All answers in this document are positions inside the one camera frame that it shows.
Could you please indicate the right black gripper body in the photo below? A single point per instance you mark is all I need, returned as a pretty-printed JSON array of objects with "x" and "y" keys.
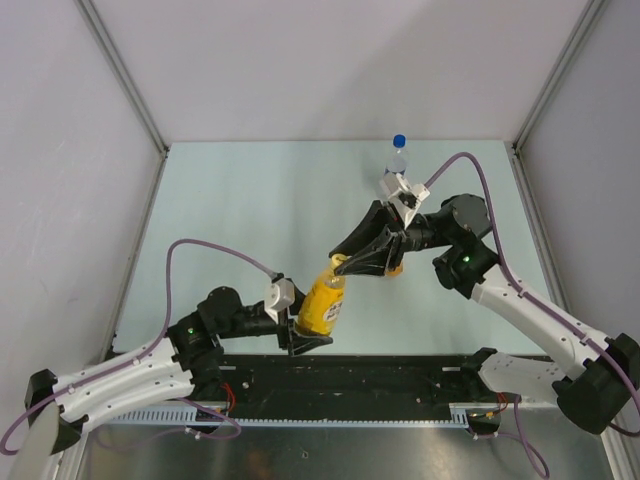
[{"x": 415, "y": 234}]

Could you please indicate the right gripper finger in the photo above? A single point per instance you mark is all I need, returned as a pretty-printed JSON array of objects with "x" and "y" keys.
[
  {"x": 377, "y": 234},
  {"x": 376, "y": 257}
]

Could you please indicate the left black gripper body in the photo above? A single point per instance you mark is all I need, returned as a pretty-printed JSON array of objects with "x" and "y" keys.
[{"x": 284, "y": 330}]

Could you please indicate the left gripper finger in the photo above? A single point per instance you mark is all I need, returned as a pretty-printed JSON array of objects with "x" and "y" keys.
[
  {"x": 302, "y": 344},
  {"x": 299, "y": 298}
]

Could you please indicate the orange Pocari Sweat bottle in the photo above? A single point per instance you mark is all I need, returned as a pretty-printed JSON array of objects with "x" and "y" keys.
[{"x": 395, "y": 271}]

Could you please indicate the yellow juice bottle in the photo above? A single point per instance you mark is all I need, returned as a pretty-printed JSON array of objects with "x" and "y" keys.
[{"x": 322, "y": 305}]

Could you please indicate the clear Pepsi bottle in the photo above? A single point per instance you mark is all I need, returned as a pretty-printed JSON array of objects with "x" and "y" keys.
[{"x": 398, "y": 161}]

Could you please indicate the yellow bottle cap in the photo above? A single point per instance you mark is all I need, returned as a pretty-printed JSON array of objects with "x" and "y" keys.
[{"x": 337, "y": 260}]

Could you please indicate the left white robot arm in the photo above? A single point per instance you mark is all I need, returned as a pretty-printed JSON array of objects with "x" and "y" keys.
[{"x": 186, "y": 362}]

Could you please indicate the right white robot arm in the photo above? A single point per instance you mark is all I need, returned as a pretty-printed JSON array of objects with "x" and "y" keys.
[{"x": 589, "y": 375}]

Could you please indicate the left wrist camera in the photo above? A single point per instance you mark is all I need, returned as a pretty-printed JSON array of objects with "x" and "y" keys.
[{"x": 279, "y": 296}]

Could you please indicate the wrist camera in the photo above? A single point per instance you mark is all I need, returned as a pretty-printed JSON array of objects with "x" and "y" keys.
[
  {"x": 404, "y": 197},
  {"x": 279, "y": 296}
]

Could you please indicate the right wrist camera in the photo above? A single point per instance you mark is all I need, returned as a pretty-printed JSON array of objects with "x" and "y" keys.
[{"x": 404, "y": 197}]

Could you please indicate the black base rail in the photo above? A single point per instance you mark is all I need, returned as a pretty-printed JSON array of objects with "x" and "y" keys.
[{"x": 346, "y": 388}]

